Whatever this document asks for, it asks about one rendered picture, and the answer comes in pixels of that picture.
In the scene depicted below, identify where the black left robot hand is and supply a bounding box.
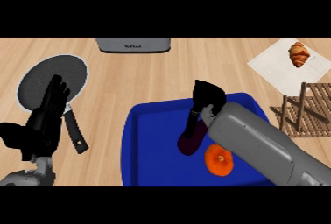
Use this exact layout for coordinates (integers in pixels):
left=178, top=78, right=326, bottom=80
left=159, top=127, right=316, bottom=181
left=0, top=74, right=72, bottom=162

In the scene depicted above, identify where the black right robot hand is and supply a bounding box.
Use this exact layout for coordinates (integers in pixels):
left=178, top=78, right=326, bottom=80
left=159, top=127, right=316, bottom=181
left=183, top=79, right=227, bottom=139

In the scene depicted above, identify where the dark purple eggplant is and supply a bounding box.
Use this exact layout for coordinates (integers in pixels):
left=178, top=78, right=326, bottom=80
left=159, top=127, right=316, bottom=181
left=175, top=118, right=209, bottom=157

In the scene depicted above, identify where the blue plastic tray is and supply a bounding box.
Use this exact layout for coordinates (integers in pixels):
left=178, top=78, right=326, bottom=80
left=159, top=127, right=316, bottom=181
left=119, top=92, right=277, bottom=187

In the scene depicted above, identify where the brown wooden tiered shelf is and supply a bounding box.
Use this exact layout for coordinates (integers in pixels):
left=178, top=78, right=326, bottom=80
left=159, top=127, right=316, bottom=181
left=268, top=81, right=331, bottom=138

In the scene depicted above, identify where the dark grey frying pan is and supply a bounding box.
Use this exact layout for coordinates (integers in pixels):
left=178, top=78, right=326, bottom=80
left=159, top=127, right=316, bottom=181
left=14, top=53, right=90, bottom=155

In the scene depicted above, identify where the white placemat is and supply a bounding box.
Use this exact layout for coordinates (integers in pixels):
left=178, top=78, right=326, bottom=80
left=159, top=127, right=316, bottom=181
left=246, top=38, right=331, bottom=97

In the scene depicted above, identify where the orange pumpkin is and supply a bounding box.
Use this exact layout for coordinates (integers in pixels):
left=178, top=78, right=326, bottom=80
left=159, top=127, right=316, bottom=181
left=202, top=143, right=234, bottom=178

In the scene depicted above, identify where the brown croissant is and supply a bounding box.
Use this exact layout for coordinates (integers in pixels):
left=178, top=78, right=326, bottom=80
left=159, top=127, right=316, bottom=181
left=286, top=41, right=311, bottom=69

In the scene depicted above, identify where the grey appliance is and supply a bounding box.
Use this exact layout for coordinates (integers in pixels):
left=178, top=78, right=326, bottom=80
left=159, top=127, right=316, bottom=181
left=94, top=38, right=171, bottom=54

